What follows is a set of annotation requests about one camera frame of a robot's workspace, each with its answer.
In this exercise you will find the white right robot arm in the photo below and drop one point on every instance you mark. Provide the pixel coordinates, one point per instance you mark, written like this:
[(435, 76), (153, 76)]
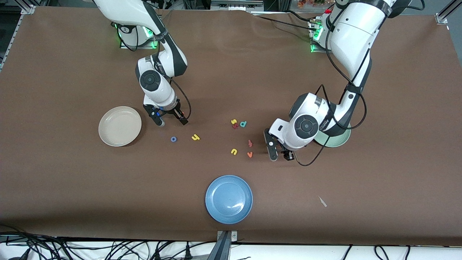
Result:
[(158, 86)]

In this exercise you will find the small white paper scrap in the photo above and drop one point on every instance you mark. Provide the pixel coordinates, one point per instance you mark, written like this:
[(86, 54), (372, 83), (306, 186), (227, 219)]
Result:
[(322, 202)]

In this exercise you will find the grey power strip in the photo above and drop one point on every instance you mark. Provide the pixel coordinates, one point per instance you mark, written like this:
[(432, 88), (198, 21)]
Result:
[(236, 5)]

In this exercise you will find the orange decorative items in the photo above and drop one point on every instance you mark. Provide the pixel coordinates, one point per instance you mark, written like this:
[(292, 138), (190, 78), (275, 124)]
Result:
[(310, 3)]

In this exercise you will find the aluminium frame profile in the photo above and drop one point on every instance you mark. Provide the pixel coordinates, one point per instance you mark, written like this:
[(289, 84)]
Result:
[(445, 14), (29, 9)]

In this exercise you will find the green round plate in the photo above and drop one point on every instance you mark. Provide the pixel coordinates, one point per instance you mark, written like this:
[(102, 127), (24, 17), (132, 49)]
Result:
[(339, 139)]

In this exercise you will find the blue round plate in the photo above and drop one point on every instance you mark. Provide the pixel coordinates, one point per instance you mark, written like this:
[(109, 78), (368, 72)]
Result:
[(229, 199)]

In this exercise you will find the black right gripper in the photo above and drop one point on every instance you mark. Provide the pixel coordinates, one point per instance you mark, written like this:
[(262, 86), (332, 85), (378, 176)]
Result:
[(172, 109)]

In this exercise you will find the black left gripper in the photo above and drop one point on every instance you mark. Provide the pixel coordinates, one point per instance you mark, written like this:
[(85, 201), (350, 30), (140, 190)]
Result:
[(287, 154)]

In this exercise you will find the beige round plate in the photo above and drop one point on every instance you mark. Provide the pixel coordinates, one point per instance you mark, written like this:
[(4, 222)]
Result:
[(120, 126)]

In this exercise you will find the brown table cover sheet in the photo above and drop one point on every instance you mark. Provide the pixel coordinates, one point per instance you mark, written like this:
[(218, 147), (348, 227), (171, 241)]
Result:
[(231, 72)]

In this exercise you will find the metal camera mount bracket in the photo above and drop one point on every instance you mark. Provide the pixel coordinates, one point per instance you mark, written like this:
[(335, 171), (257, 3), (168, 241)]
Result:
[(224, 249)]

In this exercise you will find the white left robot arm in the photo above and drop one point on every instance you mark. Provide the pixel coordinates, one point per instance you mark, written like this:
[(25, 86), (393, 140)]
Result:
[(353, 32)]

